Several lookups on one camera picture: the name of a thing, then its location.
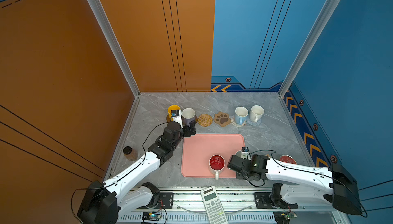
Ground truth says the white mug purple handle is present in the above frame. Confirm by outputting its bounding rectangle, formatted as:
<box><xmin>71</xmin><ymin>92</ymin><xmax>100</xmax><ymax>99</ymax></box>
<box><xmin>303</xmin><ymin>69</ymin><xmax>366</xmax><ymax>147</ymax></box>
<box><xmin>182</xmin><ymin>108</ymin><xmax>197</xmax><ymax>126</ymax></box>

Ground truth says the rattan woven round coaster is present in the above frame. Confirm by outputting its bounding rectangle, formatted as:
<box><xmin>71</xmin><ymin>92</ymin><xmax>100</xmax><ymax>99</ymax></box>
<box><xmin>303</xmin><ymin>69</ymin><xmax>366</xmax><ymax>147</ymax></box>
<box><xmin>198</xmin><ymin>114</ymin><xmax>213</xmax><ymax>127</ymax></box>

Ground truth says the white mug red inside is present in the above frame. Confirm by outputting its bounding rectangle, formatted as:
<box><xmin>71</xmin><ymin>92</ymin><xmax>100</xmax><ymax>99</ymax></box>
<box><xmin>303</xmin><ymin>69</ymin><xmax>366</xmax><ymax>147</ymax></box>
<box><xmin>209</xmin><ymin>154</ymin><xmax>226</xmax><ymax>180</ymax></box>

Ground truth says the yellow mug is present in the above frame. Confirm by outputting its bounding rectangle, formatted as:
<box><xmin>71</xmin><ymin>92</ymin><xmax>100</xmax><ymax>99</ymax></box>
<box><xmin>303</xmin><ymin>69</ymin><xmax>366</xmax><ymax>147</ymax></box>
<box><xmin>166</xmin><ymin>105</ymin><xmax>181</xmax><ymax>122</ymax></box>

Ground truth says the cork paw print coaster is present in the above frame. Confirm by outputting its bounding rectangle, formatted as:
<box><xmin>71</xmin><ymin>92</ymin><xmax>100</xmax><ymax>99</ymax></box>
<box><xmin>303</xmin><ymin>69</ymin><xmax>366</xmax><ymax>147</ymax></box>
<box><xmin>213</xmin><ymin>111</ymin><xmax>231</xmax><ymax>127</ymax></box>

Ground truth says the light blue woven coaster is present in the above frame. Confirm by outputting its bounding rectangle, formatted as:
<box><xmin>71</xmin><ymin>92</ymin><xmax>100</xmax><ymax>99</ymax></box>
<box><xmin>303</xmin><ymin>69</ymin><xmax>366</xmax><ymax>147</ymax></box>
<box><xmin>246</xmin><ymin>117</ymin><xmax>261</xmax><ymax>126</ymax></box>

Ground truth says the white mug blue handle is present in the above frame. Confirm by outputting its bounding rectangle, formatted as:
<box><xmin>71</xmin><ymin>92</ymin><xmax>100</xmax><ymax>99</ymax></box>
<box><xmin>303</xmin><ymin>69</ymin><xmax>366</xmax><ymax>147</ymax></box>
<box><xmin>234</xmin><ymin>106</ymin><xmax>248</xmax><ymax>125</ymax></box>

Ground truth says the multicolour woven round coaster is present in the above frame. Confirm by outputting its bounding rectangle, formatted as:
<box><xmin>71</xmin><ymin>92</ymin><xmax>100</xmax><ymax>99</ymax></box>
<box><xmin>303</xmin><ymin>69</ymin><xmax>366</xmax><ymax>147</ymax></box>
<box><xmin>231</xmin><ymin>116</ymin><xmax>247</xmax><ymax>127</ymax></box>

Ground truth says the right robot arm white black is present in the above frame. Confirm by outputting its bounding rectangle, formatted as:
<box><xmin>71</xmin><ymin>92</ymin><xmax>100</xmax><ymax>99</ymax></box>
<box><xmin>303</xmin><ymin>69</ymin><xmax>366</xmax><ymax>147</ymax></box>
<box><xmin>227</xmin><ymin>155</ymin><xmax>365</xmax><ymax>215</ymax></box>

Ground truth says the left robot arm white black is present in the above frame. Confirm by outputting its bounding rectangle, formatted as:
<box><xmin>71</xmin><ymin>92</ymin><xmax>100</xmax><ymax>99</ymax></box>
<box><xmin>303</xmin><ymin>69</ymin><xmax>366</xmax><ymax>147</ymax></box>
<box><xmin>72</xmin><ymin>121</ymin><xmax>196</xmax><ymax>224</ymax></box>

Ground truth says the pink tray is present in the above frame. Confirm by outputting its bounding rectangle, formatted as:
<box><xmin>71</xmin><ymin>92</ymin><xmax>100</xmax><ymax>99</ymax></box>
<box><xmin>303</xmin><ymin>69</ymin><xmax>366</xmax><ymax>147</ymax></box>
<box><xmin>181</xmin><ymin>134</ymin><xmax>245</xmax><ymax>178</ymax></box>

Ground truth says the red round tin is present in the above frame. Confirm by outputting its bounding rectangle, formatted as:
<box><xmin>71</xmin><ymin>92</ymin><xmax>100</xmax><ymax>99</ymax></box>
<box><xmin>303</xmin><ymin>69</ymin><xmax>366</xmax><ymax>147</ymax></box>
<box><xmin>279</xmin><ymin>155</ymin><xmax>297</xmax><ymax>165</ymax></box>

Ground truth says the white calculator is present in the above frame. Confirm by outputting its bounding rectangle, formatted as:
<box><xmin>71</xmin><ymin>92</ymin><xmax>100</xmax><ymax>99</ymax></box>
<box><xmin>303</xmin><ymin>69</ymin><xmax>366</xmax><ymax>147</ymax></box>
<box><xmin>201</xmin><ymin>186</ymin><xmax>228</xmax><ymax>224</ymax></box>

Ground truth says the brown spice jar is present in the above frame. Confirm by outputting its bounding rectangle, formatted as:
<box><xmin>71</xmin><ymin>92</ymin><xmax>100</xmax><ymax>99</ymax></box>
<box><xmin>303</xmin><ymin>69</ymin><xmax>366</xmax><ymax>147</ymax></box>
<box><xmin>123</xmin><ymin>146</ymin><xmax>138</xmax><ymax>161</ymax></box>

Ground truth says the right circuit board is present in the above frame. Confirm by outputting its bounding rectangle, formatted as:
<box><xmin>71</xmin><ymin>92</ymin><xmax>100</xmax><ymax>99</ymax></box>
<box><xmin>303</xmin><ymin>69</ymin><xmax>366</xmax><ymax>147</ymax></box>
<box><xmin>273</xmin><ymin>212</ymin><xmax>297</xmax><ymax>224</ymax></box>

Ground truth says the circuit board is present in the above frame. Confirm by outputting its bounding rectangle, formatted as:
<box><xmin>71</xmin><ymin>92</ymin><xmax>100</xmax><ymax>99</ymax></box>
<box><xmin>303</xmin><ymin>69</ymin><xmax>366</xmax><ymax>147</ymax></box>
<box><xmin>141</xmin><ymin>212</ymin><xmax>163</xmax><ymax>224</ymax></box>
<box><xmin>273</xmin><ymin>212</ymin><xmax>297</xmax><ymax>224</ymax></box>

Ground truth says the left circuit board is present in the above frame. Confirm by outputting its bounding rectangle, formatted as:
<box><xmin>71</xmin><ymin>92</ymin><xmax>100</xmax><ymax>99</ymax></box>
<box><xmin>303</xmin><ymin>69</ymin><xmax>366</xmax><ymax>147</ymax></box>
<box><xmin>141</xmin><ymin>212</ymin><xmax>163</xmax><ymax>224</ymax></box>

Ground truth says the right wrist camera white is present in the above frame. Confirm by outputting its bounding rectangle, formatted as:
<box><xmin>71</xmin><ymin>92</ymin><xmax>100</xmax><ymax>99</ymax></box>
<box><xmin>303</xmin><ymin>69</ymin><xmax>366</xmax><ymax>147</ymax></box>
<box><xmin>241</xmin><ymin>147</ymin><xmax>250</xmax><ymax>160</ymax></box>

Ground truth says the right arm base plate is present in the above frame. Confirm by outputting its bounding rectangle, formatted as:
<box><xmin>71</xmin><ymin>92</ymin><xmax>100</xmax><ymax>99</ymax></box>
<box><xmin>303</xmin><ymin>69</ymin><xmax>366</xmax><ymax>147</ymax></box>
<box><xmin>254</xmin><ymin>192</ymin><xmax>298</xmax><ymax>210</ymax></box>

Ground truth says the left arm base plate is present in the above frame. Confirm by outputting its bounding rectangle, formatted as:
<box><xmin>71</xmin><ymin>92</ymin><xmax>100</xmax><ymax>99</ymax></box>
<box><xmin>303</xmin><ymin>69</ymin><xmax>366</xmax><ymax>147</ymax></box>
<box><xmin>145</xmin><ymin>192</ymin><xmax>174</xmax><ymax>209</ymax></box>

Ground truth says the aluminium front rail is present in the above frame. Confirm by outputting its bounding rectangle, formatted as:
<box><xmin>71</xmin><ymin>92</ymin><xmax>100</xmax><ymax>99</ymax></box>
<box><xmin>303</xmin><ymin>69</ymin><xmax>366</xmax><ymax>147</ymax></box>
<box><xmin>81</xmin><ymin>188</ymin><xmax>352</xmax><ymax>224</ymax></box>

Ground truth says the aluminium frame post left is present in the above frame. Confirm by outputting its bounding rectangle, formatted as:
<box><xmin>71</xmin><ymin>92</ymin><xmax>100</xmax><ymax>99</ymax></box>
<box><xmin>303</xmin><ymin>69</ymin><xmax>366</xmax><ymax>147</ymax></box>
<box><xmin>87</xmin><ymin>0</ymin><xmax>140</xmax><ymax>98</ymax></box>

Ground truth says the aluminium frame post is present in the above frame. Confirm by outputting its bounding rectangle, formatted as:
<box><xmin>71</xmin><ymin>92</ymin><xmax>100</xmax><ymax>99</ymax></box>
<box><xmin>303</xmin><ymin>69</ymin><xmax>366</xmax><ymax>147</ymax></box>
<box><xmin>278</xmin><ymin>0</ymin><xmax>341</xmax><ymax>98</ymax></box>
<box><xmin>87</xmin><ymin>0</ymin><xmax>140</xmax><ymax>98</ymax></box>

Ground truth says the aluminium frame post right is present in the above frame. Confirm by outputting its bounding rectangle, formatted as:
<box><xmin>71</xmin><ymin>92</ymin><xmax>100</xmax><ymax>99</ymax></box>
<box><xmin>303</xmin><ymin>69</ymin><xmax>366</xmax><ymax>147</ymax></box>
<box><xmin>278</xmin><ymin>0</ymin><xmax>341</xmax><ymax>98</ymax></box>

